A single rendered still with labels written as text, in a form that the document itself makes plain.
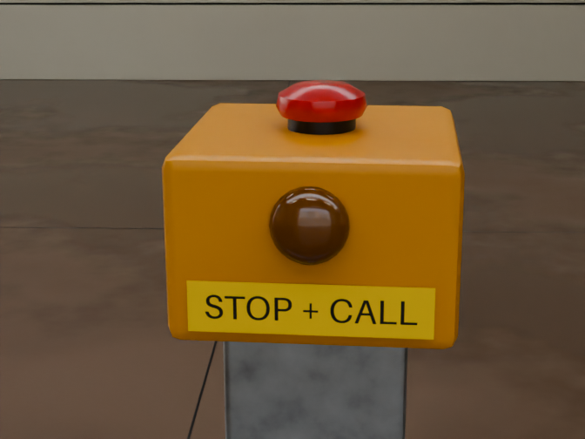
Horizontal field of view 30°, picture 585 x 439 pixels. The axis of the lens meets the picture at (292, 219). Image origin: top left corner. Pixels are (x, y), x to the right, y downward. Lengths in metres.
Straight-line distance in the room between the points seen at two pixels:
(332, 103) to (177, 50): 6.80
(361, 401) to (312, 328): 0.05
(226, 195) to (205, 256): 0.03
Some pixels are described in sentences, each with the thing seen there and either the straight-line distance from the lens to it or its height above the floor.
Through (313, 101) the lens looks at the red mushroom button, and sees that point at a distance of 0.46.
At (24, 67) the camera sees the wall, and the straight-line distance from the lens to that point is 7.49.
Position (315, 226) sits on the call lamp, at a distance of 0.42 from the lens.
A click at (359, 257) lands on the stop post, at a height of 1.04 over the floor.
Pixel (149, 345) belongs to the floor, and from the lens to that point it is 3.02.
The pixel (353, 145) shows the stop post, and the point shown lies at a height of 1.08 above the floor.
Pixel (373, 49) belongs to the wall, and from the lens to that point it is 7.17.
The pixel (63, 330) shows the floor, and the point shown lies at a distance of 3.16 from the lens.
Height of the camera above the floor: 1.18
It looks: 17 degrees down
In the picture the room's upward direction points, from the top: straight up
